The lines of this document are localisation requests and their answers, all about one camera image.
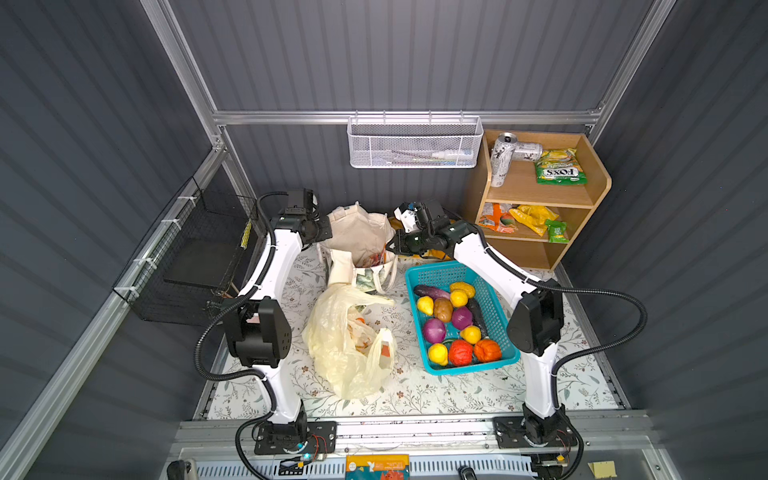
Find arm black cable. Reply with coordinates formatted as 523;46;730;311
473;230;649;480
193;190;289;480

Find yellow plastic grocery bag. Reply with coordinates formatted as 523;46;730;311
302;249;397;400

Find yellow snack packet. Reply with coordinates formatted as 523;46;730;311
509;205;559;237

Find orange snack packet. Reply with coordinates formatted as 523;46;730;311
477;202;518;234

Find toothpaste tube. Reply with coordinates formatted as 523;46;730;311
431;149;475;164

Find yellow pear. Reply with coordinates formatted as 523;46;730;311
417;296;434;317

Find yellow fruit bottom left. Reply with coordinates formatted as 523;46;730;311
427;343;449;367

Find orange pumpkin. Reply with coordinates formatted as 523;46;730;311
473;339;503;363

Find brown potato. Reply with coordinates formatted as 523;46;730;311
433;298;454;323

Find yellow fruit centre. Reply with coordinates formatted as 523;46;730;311
460;325;483;345

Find teal orange card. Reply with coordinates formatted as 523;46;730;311
345;454;410;480

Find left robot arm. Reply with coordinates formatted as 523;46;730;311
220;189;331;447

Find black wire wall basket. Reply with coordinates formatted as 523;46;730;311
113;181;264;326

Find purple eggplant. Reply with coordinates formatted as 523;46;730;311
413;284;450;300

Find red tomato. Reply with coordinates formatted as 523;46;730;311
448;340;474;367

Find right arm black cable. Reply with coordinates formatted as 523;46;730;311
473;230;649;480

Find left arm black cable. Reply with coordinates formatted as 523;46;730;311
193;190;289;480

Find white wire wall basket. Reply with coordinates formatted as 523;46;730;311
346;113;484;169

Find yellow corn piece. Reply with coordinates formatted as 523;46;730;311
450;282;476;298

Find yellow lemon top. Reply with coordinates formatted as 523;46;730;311
450;289;470;309

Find small green packet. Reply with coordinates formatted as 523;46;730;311
545;219;569;244

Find canvas tote bag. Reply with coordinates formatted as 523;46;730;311
317;202;398;295

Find yellow fruit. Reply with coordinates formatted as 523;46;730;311
460;325;483;345
427;343;449;367

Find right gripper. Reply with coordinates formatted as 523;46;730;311
385;230;433;256

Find purple onion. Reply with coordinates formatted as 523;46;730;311
422;318;447;345
451;306;473;331

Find wooden shelf unit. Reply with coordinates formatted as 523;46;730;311
459;130;612;271

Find tall white energy can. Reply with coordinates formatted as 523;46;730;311
490;132;518;188

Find green candy bag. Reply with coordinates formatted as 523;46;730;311
534;148;588;185

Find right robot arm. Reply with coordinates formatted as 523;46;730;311
386;200;568;447

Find lying white can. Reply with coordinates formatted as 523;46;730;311
512;142;543;162

